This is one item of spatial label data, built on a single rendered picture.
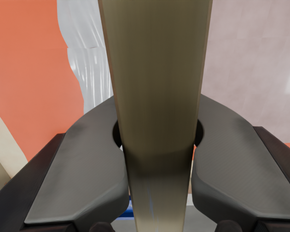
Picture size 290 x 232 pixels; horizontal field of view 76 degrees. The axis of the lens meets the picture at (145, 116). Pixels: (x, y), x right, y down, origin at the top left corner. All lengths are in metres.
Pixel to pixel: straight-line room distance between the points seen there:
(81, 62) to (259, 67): 0.23
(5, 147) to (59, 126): 0.12
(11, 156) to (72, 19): 0.28
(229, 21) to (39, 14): 0.22
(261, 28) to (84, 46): 0.21
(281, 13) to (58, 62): 0.27
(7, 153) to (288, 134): 0.48
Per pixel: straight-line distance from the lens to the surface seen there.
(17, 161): 0.43
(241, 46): 0.27
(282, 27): 0.29
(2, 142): 0.41
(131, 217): 0.39
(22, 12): 0.28
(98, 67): 0.26
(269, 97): 0.32
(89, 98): 0.28
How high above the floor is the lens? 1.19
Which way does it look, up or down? 57 degrees down
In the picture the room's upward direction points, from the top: 179 degrees counter-clockwise
